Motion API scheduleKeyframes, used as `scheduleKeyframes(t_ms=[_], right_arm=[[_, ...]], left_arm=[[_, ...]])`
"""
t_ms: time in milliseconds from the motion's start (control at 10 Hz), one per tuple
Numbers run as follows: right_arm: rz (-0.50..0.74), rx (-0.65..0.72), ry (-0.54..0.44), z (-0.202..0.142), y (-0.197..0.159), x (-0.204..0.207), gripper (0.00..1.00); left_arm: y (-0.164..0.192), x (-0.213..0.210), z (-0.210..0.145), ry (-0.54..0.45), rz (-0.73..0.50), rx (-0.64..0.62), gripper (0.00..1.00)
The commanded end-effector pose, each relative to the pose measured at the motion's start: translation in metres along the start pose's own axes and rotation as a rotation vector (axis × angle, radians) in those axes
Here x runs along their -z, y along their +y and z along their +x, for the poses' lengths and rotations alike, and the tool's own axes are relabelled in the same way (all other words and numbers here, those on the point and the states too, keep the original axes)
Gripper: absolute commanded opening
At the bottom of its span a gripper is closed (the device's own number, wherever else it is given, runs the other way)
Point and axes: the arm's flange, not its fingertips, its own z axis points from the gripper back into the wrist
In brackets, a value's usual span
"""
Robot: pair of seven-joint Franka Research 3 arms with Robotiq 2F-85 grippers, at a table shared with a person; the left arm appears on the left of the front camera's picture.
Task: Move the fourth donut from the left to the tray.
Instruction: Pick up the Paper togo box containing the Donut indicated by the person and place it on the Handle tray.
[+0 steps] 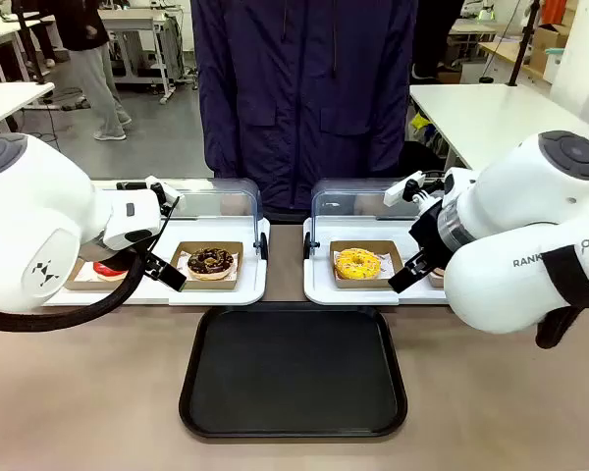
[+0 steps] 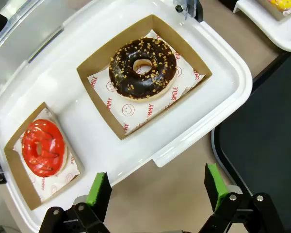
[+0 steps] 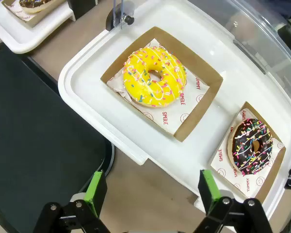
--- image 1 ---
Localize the chocolate donut with nuts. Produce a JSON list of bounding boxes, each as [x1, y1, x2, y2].
[[186, 247, 236, 282]]

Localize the yellow sprinkled donut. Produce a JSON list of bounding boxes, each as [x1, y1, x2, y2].
[[334, 247, 383, 282]]

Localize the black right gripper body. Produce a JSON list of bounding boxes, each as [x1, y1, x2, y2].
[[408, 200, 454, 260]]

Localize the black cable sleeve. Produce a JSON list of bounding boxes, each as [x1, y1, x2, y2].
[[0, 247, 146, 332], [534, 243, 589, 350]]

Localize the black tripod pole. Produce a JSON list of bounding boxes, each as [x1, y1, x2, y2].
[[508, 0, 542, 88]]

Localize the large white table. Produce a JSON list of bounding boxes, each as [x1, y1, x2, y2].
[[408, 82, 575, 173]]

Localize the white wrist camera with mount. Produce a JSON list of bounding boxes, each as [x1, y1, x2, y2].
[[383, 171, 446, 210], [144, 175, 186, 218]]

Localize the black serving tray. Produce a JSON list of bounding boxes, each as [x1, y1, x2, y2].
[[179, 302, 408, 440]]

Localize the white desk with metal legs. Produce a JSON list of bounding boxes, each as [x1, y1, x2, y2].
[[96, 4, 197, 105]]

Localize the clear display case lid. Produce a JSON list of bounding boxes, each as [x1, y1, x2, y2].
[[303, 177, 448, 259], [88, 177, 270, 260]]

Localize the white display case base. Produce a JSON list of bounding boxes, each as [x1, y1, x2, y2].
[[302, 215, 451, 308], [42, 215, 271, 308]]

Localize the black stand pole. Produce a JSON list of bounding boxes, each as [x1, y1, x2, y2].
[[14, 0, 49, 85]]

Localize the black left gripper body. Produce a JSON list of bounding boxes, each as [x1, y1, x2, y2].
[[80, 238, 151, 271]]

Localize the cardboard box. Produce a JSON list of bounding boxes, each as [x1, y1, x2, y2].
[[528, 23, 570, 69]]

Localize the wooden top table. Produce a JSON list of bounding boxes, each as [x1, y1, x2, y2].
[[477, 41, 556, 83]]

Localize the red glazed donut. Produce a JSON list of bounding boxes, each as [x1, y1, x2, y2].
[[92, 261, 130, 282]]

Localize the person in navy jacket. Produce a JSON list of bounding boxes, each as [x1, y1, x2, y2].
[[189, 0, 419, 217]]

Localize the person with white shoes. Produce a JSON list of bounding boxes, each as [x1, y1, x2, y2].
[[27, 0, 58, 69]]

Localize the person in dark trousers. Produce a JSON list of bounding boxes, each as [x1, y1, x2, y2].
[[410, 0, 466, 82]]

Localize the person in grey trousers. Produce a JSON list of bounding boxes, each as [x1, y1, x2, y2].
[[61, 0, 134, 142]]

